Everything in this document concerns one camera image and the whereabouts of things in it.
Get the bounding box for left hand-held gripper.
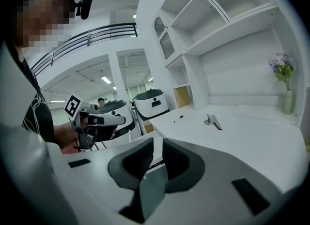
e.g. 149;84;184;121
64;93;126;150

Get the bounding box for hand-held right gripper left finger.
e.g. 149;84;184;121
108;137;155;191

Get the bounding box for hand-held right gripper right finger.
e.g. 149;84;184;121
162;137;206;194

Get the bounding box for silver metal clip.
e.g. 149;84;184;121
204;114;223;131

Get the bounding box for person's left forearm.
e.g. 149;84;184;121
53;121;79;150

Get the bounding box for white desk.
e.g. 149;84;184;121
142;104;306;195

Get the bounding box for person's left hand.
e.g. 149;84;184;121
80;112;89;131

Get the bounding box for white robot with black trim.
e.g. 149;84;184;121
98;99;136;140
132;88;171;122

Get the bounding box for ceiling air vent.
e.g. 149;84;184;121
124;52;149;68

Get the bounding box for person's black shirt torso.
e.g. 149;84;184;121
8;42;56;144

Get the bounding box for black balcony railing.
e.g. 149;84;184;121
30;22;139;77

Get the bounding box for pale green vase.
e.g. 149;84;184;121
283;89;294;115

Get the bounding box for person's head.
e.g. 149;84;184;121
11;0;76;53

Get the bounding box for white shelf unit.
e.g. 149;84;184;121
135;0;307;125

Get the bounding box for purple flower bouquet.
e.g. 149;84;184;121
268;52;296;90

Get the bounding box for black head camera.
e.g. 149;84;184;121
72;0;94;20

